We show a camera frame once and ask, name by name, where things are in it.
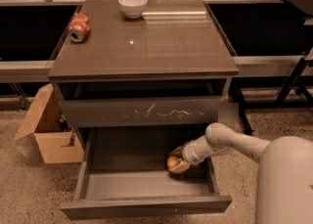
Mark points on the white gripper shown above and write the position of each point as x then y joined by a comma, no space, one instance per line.
190,156

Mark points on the orange fruit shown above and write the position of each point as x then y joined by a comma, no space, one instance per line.
172,161

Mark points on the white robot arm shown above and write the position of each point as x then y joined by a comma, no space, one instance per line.
284,193

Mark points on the scratched grey top drawer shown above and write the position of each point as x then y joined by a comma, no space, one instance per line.
140,112

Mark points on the open grey middle drawer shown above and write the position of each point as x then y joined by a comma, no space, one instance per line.
124,174

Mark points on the dark grey drawer cabinet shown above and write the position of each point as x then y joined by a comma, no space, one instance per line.
173,50

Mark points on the open cardboard box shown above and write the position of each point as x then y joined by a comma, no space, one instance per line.
43,121

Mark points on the white ceramic bowl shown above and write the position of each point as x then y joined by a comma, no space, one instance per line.
133,9

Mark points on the crushed red soda can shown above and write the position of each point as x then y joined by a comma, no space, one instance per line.
79,27

